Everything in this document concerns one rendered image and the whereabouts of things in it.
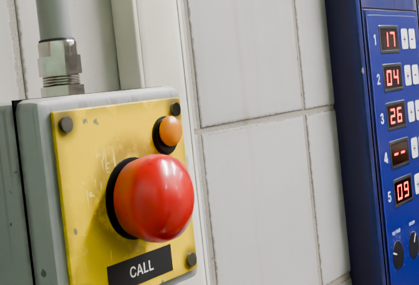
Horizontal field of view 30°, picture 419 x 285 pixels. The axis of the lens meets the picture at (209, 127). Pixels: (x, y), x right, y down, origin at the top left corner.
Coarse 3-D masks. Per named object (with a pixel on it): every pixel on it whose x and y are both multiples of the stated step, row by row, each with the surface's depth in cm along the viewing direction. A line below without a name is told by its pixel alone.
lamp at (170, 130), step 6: (162, 120) 38; (168, 120) 38; (174, 120) 38; (162, 126) 37; (168, 126) 37; (174, 126) 38; (180, 126) 38; (162, 132) 37; (168, 132) 37; (174, 132) 38; (180, 132) 38; (162, 138) 37; (168, 138) 37; (174, 138) 38; (180, 138) 38; (168, 144) 38; (174, 144) 38
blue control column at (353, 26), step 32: (352, 0) 68; (384, 0) 73; (352, 32) 69; (352, 64) 69; (352, 96) 69; (352, 128) 70; (352, 160) 70; (352, 192) 70; (352, 224) 71; (384, 224) 71; (352, 256) 71
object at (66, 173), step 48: (96, 96) 35; (144, 96) 38; (0, 144) 33; (48, 144) 32; (96, 144) 34; (144, 144) 37; (0, 192) 34; (48, 192) 32; (96, 192) 34; (0, 240) 34; (48, 240) 32; (96, 240) 34; (192, 240) 40
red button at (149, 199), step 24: (144, 168) 34; (168, 168) 34; (120, 192) 34; (144, 192) 33; (168, 192) 34; (192, 192) 35; (120, 216) 34; (144, 216) 33; (168, 216) 34; (144, 240) 35; (168, 240) 35
